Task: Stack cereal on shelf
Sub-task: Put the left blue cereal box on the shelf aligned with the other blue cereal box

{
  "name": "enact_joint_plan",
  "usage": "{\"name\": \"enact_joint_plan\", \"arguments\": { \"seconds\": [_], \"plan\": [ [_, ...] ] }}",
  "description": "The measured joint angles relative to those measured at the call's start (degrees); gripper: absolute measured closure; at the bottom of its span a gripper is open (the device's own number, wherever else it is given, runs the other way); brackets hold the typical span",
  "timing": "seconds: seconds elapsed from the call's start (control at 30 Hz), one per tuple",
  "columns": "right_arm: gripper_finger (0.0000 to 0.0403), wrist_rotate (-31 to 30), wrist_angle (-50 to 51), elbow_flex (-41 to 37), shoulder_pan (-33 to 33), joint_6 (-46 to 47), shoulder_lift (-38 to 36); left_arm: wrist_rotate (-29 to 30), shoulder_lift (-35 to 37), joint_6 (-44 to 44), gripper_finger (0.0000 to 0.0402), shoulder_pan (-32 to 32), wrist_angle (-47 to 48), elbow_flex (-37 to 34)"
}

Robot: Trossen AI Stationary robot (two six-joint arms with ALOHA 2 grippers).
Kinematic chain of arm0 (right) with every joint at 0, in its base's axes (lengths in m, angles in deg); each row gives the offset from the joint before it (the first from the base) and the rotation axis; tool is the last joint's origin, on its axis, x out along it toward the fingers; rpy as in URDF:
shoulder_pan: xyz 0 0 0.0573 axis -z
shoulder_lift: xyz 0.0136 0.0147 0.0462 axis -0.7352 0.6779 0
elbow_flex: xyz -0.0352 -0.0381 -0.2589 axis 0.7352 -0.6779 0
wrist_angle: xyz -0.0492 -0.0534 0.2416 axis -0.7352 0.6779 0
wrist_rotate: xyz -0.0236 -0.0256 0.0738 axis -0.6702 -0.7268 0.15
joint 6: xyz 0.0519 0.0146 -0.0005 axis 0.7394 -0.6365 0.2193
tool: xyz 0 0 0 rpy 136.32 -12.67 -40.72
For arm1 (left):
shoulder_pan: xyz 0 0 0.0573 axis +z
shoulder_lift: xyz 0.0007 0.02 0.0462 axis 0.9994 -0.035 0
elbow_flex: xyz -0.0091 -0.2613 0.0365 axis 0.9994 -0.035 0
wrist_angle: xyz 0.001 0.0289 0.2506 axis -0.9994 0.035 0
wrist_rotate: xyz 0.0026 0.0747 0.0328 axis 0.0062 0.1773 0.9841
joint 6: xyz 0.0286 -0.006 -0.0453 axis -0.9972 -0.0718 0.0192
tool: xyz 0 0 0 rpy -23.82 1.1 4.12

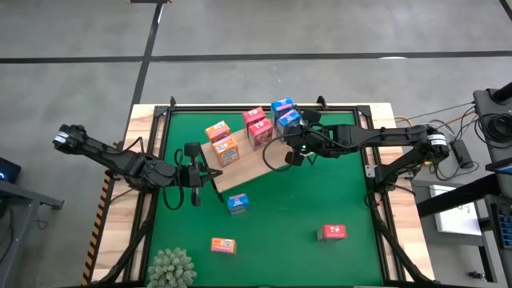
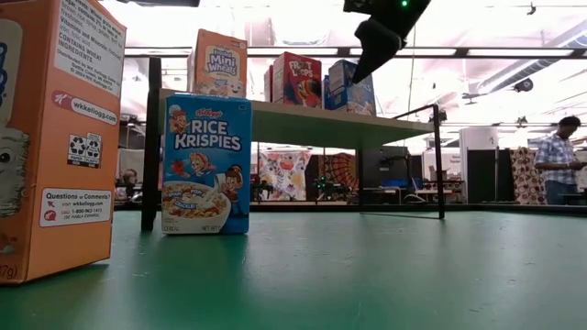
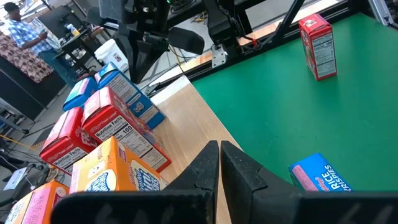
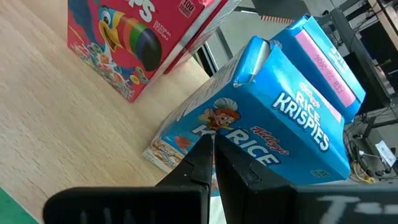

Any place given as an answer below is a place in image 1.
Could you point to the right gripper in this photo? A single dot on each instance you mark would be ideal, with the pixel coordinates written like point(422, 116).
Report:
point(310, 140)

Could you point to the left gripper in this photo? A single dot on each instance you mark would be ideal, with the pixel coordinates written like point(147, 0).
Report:
point(190, 178)

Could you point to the blue Rice Krispies cereal box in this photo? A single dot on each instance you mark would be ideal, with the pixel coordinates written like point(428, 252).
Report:
point(288, 122)
point(238, 203)
point(282, 106)

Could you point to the orange Mini Wheats cereal box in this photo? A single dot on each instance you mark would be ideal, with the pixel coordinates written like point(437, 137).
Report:
point(226, 154)
point(223, 245)
point(218, 132)

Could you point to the red Froot Loops cereal box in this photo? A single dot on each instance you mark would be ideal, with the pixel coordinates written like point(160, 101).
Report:
point(253, 115)
point(333, 233)
point(261, 136)

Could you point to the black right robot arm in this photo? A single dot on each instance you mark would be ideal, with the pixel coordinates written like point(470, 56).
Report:
point(380, 134)

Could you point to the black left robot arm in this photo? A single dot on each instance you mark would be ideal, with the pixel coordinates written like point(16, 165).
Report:
point(120, 160)

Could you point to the wooden shelf with black legs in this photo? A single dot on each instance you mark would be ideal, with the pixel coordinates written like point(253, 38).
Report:
point(248, 172)

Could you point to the green table mat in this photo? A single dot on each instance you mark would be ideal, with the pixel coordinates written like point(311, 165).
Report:
point(280, 240)

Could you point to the pale green artificial plant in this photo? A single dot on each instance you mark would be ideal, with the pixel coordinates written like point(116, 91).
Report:
point(172, 268)

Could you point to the yellow black hazard tape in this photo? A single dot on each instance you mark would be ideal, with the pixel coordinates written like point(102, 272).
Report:
point(96, 236)

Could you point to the black power adapter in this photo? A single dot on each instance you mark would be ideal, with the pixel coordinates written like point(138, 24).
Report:
point(462, 154)

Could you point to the black beam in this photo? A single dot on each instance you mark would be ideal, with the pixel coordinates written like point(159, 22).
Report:
point(452, 198)

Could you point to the white board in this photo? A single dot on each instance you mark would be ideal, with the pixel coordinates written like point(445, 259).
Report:
point(456, 220)

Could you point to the grey metal side table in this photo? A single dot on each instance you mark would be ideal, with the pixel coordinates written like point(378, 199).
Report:
point(24, 192)

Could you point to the grey equipment cart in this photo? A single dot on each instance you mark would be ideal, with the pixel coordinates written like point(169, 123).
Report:
point(486, 100)

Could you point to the black device with blue light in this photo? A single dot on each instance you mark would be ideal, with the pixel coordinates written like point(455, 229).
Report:
point(10, 170)

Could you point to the dark keyboard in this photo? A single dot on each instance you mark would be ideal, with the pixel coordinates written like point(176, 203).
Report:
point(505, 228)

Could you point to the small black object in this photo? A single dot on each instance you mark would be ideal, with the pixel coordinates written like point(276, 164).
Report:
point(476, 275)

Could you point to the black metal table frame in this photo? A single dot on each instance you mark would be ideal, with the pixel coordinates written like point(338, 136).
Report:
point(200, 109)

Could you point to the white mounting bracket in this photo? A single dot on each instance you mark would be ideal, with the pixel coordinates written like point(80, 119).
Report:
point(370, 172)

